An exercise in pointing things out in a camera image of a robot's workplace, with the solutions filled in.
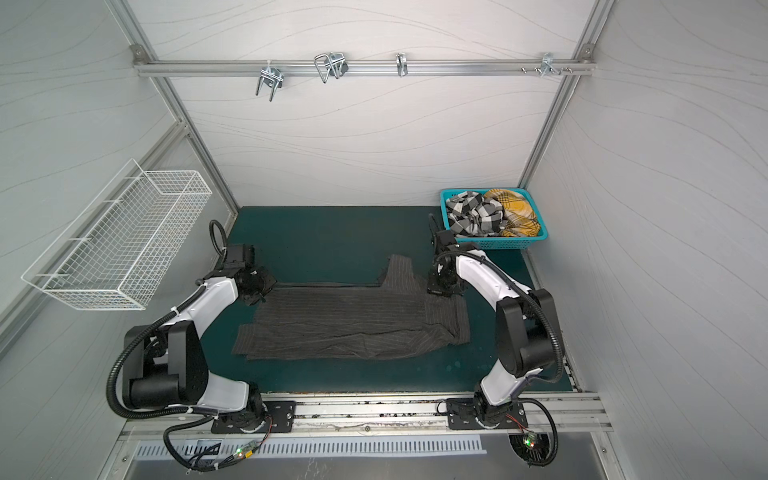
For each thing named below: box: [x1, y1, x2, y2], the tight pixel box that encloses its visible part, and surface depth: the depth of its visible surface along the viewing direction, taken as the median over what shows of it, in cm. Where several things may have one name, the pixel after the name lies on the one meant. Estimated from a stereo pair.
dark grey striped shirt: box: [232, 255, 471, 360], surface depth 90 cm
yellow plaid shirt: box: [484, 189, 541, 238], surface depth 106 cm
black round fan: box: [508, 432, 553, 462], surface depth 73 cm
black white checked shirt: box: [446, 191, 505, 237], surface depth 107 cm
